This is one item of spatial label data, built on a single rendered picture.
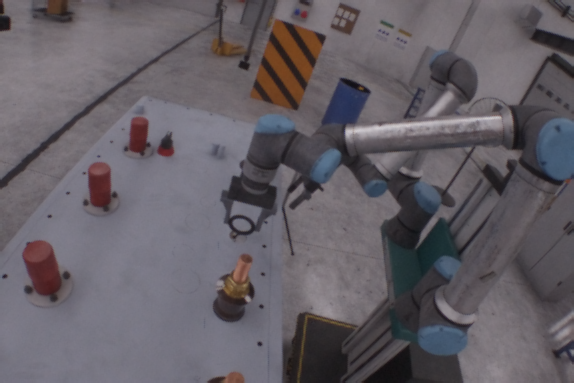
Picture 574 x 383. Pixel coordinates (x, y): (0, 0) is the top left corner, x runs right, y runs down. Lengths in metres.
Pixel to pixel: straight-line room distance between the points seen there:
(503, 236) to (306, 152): 0.51
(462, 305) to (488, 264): 0.15
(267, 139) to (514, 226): 0.61
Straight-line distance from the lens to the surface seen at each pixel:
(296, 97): 5.94
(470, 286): 0.90
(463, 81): 1.27
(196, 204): 1.10
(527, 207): 0.78
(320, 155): 0.76
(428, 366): 1.80
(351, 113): 5.63
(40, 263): 0.78
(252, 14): 13.91
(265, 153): 0.79
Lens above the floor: 2.08
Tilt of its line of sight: 33 degrees down
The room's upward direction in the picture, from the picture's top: 23 degrees clockwise
